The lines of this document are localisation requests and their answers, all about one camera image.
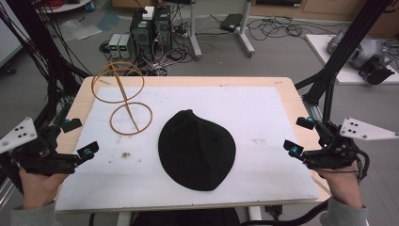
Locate black computer tower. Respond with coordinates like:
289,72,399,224
129,8,155,61
152,6,174,53

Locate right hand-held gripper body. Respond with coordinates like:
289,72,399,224
302,116,399,182

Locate white table mat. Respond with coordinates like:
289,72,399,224
55,85,320,212

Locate clear plastic sheet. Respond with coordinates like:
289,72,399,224
58,18,104,41

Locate wooden ring hat stand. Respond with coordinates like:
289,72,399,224
90,60,154,137

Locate black knit hat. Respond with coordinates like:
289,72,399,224
157,108,237,192

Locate black metal frame stand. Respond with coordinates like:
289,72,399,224
294,0,394,124
0,0,92,139

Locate person's right hand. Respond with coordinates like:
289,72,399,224
314,160,364,209

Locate white round table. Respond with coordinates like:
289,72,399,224
35,0,92,14

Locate tangle of computer cables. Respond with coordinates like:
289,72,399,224
135,29,195,77

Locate grey power supply unit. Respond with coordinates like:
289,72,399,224
118,33,134,59
107,33,122,59

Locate black flat box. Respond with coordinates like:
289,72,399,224
219,13,245,33

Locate person's left hand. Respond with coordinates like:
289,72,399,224
18,168,70,210

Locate white floor platform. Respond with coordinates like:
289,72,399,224
304,32,399,86

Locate black device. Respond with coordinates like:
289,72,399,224
358,56,396,86

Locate white box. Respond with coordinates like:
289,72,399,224
142,6,155,21

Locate black floor cables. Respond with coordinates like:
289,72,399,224
247,14,343,42

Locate grey rounded shell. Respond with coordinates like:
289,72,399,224
327,27,393,71

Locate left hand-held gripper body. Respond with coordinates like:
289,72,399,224
0,116,80,177

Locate white desk leg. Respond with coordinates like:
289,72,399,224
187,0,203,61
234,0,257,58

